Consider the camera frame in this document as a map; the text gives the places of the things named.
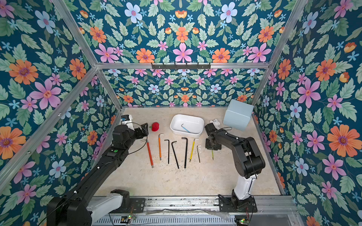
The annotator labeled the white plush bunny toy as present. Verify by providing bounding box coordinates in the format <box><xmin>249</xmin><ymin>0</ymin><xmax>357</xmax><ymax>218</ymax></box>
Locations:
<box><xmin>210</xmin><ymin>119</ymin><xmax>220</xmax><ymax>130</ymax></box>

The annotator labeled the red plush apple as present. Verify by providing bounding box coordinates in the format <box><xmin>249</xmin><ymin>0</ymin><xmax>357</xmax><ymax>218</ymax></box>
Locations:
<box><xmin>151</xmin><ymin>122</ymin><xmax>159</xmax><ymax>132</ymax></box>

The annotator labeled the small silver hex key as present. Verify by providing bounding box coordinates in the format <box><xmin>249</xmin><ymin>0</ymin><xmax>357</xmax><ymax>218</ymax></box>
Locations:
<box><xmin>197</xmin><ymin>145</ymin><xmax>201</xmax><ymax>163</ymax></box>

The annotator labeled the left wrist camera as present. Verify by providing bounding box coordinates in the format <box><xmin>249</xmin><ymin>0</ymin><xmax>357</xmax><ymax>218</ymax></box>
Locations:
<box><xmin>120</xmin><ymin>115</ymin><xmax>134</xmax><ymax>130</ymax></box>

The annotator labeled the medium black hex key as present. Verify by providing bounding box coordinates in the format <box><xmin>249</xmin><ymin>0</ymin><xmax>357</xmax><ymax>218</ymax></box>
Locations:
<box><xmin>171</xmin><ymin>141</ymin><xmax>180</xmax><ymax>169</ymax></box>

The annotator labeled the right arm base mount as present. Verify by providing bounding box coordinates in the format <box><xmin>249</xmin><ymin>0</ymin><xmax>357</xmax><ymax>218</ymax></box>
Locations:
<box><xmin>218</xmin><ymin>191</ymin><xmax>258</xmax><ymax>213</ymax></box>

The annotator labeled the large black hex key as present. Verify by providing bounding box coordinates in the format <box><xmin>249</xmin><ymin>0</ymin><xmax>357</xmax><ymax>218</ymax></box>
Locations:
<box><xmin>182</xmin><ymin>137</ymin><xmax>188</xmax><ymax>169</ymax></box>

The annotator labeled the orange handled hex key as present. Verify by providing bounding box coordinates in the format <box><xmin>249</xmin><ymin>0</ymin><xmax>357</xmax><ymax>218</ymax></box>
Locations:
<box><xmin>158</xmin><ymin>133</ymin><xmax>164</xmax><ymax>161</ymax></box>

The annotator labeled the yellow handled hex key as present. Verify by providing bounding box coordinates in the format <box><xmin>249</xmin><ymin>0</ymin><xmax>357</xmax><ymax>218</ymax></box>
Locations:
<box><xmin>189</xmin><ymin>138</ymin><xmax>199</xmax><ymax>162</ymax></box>

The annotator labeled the thin black hex key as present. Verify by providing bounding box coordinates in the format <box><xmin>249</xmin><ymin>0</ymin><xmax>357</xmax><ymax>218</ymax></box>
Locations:
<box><xmin>164</xmin><ymin>139</ymin><xmax>170</xmax><ymax>164</ymax></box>

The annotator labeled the red handled hex key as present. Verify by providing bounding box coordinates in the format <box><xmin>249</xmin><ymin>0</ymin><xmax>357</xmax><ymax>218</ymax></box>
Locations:
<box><xmin>141</xmin><ymin>139</ymin><xmax>154</xmax><ymax>168</ymax></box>

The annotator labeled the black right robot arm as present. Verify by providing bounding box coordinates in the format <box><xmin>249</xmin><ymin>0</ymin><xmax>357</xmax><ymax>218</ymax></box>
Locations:
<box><xmin>205</xmin><ymin>123</ymin><xmax>265</xmax><ymax>213</ymax></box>

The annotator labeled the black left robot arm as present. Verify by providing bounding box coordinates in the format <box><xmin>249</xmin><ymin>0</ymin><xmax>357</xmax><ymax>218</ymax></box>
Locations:
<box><xmin>46</xmin><ymin>123</ymin><xmax>149</xmax><ymax>226</ymax></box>

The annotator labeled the white storage box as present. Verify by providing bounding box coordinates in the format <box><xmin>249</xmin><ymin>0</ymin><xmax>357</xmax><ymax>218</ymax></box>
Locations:
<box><xmin>170</xmin><ymin>114</ymin><xmax>205</xmax><ymax>138</ymax></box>

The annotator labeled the black hook rail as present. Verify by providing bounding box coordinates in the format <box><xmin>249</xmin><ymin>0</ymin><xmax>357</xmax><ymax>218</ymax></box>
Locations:
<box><xmin>151</xmin><ymin>63</ymin><xmax>211</xmax><ymax>70</ymax></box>

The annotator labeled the light blue box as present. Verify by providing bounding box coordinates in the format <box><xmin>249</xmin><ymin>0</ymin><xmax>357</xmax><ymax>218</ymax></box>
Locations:
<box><xmin>223</xmin><ymin>99</ymin><xmax>254</xmax><ymax>131</ymax></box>

